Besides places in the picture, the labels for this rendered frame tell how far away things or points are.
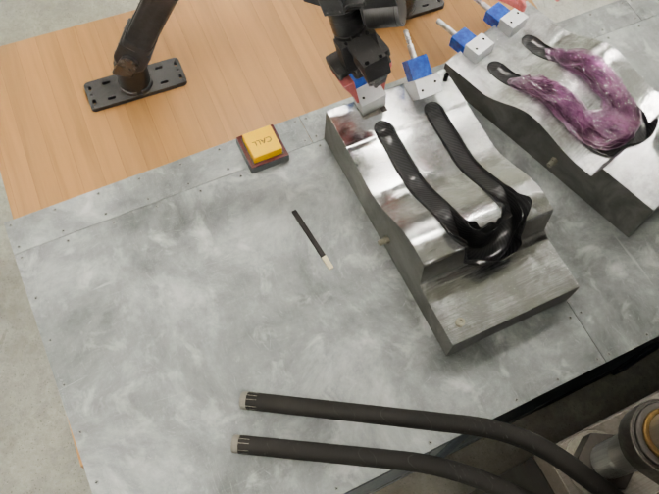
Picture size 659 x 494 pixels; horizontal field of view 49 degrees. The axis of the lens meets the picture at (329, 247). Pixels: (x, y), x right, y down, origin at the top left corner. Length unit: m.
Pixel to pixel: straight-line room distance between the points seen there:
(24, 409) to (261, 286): 1.05
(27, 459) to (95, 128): 0.99
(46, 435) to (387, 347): 1.15
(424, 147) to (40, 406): 1.31
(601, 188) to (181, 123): 0.83
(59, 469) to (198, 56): 1.15
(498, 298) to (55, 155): 0.88
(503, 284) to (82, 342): 0.74
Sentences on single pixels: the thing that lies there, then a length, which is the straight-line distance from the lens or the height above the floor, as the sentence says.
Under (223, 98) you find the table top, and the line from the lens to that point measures 1.54.
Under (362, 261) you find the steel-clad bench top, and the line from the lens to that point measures 1.35.
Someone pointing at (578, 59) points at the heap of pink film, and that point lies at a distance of 1.56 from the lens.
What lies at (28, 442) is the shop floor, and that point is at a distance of 2.18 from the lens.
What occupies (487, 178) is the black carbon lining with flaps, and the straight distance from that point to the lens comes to 1.36.
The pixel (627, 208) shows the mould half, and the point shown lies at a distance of 1.46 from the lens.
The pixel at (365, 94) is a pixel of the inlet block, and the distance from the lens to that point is 1.37.
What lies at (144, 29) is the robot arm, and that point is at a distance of 1.40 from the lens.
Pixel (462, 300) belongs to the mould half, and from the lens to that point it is 1.28.
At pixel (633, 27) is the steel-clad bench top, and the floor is 0.80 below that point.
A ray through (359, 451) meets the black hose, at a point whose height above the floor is 0.86.
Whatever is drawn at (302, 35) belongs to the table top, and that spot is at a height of 0.80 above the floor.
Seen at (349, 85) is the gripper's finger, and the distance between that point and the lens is 1.31.
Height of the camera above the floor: 2.02
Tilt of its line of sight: 64 degrees down
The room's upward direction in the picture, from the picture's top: 7 degrees clockwise
